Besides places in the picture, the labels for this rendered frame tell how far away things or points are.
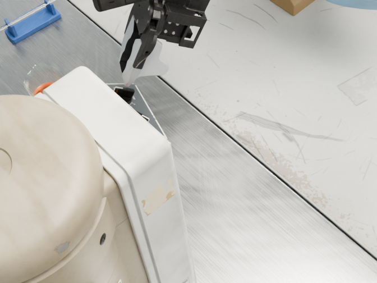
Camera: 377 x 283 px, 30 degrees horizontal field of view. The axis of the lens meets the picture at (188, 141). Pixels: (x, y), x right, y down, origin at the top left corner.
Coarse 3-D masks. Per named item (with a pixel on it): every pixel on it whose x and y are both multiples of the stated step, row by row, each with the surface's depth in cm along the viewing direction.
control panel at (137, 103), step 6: (108, 84) 109; (114, 84) 110; (120, 84) 111; (132, 84) 112; (138, 96) 110; (132, 102) 108; (138, 102) 109; (144, 102) 110; (138, 108) 108; (144, 108) 108; (144, 114) 107; (150, 114) 108; (150, 120) 107; (156, 126) 106; (162, 132) 106
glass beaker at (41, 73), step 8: (40, 64) 99; (32, 72) 98; (40, 72) 99; (48, 72) 99; (56, 72) 98; (24, 80) 97; (32, 80) 99; (40, 80) 100; (48, 80) 101; (56, 80) 100; (32, 88) 99; (32, 96) 97
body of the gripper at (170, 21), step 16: (160, 0) 96; (176, 0) 96; (192, 0) 96; (208, 0) 97; (144, 16) 96; (160, 16) 95; (176, 16) 96; (192, 16) 96; (144, 32) 96; (160, 32) 98; (176, 32) 99; (192, 48) 100
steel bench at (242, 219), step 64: (0, 0) 131; (64, 0) 129; (0, 64) 121; (64, 64) 120; (192, 128) 110; (192, 192) 103; (256, 192) 102; (192, 256) 97; (256, 256) 96; (320, 256) 95
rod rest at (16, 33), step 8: (48, 8) 126; (32, 16) 126; (40, 16) 126; (48, 16) 126; (56, 16) 126; (16, 24) 125; (24, 24) 125; (32, 24) 125; (40, 24) 125; (48, 24) 126; (8, 32) 124; (16, 32) 124; (24, 32) 124; (32, 32) 125; (16, 40) 124
